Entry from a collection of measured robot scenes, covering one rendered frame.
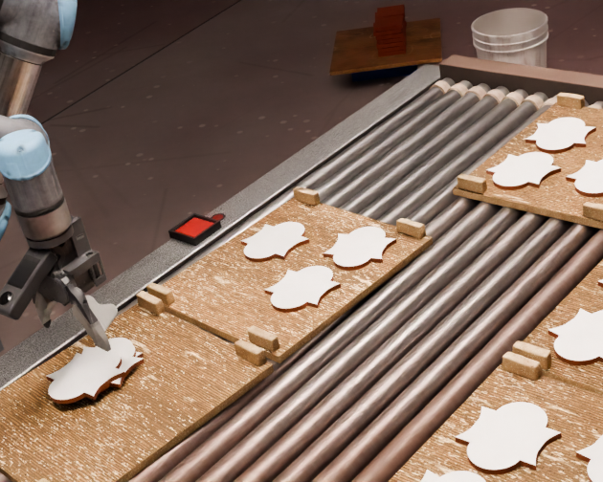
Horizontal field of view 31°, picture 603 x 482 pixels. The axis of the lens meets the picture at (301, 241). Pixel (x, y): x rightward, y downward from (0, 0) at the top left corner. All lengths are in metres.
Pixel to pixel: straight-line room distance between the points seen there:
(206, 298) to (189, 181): 2.56
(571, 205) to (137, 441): 0.91
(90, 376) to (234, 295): 0.31
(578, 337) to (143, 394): 0.69
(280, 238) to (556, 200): 0.52
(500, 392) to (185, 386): 0.50
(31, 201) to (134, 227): 2.65
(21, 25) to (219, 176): 2.56
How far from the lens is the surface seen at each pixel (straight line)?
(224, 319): 1.91
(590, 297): 1.83
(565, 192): 2.12
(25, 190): 1.64
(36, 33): 2.02
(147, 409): 1.76
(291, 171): 2.38
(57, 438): 1.77
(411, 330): 1.82
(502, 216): 2.10
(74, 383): 1.82
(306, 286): 1.93
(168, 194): 4.45
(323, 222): 2.13
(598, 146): 2.28
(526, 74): 2.59
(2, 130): 1.72
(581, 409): 1.62
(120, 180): 4.67
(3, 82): 2.05
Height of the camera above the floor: 1.99
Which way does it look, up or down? 30 degrees down
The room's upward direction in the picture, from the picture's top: 12 degrees counter-clockwise
